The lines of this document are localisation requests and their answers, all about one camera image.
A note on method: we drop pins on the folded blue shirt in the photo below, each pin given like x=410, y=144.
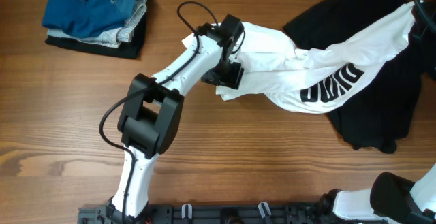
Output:
x=86, y=18

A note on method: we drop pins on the folded light denim garment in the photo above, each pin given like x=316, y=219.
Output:
x=112, y=38

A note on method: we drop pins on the white t-shirt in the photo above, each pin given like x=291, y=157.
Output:
x=317, y=81

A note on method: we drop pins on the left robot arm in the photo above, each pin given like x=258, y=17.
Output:
x=151, y=114

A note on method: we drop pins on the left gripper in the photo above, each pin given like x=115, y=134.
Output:
x=231, y=80

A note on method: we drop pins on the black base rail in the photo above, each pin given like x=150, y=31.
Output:
x=294, y=213

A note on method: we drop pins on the black t-shirt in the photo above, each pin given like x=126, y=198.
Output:
x=382, y=112

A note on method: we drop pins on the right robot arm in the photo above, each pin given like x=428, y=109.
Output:
x=391, y=199

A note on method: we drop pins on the folded black garment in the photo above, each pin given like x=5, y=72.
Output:
x=129, y=50

